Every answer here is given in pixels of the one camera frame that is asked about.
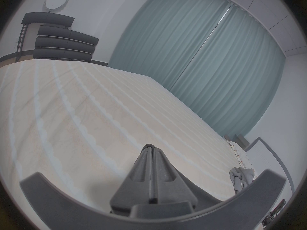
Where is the black dressing table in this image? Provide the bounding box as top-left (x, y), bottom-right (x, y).
top-left (15, 12), bottom-right (76, 62)

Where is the white printed pillow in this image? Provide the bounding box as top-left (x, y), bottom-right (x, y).
top-left (227, 140), bottom-right (258, 177)

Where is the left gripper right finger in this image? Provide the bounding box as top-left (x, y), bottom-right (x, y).
top-left (154, 147), bottom-right (198, 209)

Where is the black T-shirt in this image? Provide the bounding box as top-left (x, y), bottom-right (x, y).
top-left (142, 143), bottom-right (226, 209)

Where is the bed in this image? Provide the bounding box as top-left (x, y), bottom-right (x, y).
top-left (0, 59), bottom-right (296, 215)

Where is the grey garment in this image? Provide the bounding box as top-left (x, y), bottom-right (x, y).
top-left (229, 167), bottom-right (255, 194)

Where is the blue-green curtain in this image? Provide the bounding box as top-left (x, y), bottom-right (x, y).
top-left (169, 5), bottom-right (286, 139)
top-left (108, 0), bottom-right (232, 92)

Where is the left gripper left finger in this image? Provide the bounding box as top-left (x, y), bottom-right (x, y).
top-left (110, 144), bottom-right (154, 213)

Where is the grey bedside table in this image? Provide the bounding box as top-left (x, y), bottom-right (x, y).
top-left (223, 133), bottom-right (250, 149)

